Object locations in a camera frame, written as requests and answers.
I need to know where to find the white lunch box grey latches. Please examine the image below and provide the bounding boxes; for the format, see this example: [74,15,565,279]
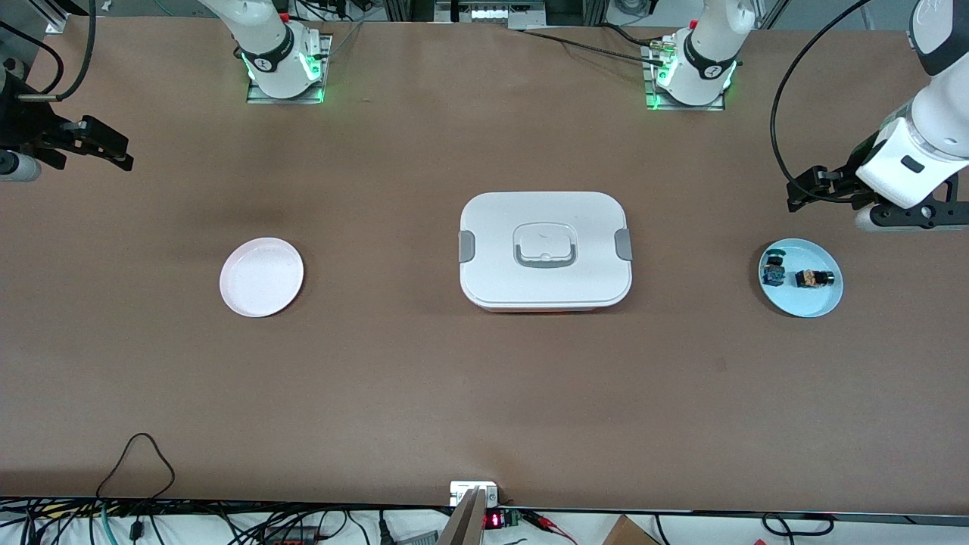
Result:
[459,191,634,313]

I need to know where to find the light blue round plate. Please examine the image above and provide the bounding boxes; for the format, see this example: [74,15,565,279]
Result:
[759,238,844,319]

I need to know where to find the pink round plate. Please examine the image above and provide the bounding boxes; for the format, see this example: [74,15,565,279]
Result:
[220,237,305,319]

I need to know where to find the brown cardboard piece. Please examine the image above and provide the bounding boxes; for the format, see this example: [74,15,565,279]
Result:
[602,515,659,545]

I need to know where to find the red clip leads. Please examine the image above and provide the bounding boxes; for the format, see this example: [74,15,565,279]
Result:
[522,509,578,544]

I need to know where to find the grey metal bar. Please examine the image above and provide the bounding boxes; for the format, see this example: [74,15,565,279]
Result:
[438,487,487,545]

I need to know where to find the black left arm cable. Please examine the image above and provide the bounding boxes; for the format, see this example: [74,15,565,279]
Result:
[769,0,873,192]

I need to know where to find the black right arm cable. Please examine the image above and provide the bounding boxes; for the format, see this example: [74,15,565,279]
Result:
[0,0,97,103]

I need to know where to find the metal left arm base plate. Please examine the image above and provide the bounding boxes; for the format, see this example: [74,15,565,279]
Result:
[642,42,728,112]

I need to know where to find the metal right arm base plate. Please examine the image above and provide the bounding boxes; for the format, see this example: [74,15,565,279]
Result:
[246,32,334,105]

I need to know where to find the black cable to arm base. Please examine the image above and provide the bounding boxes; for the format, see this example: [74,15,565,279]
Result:
[522,26,671,65]

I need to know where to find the thin black looped cable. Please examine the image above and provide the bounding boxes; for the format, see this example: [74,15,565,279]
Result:
[96,433,176,500]

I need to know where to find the black cable loop under table edge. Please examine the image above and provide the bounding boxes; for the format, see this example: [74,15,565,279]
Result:
[761,512,835,538]

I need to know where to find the metal frame with white labels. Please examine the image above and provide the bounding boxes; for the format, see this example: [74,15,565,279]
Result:
[435,0,547,31]

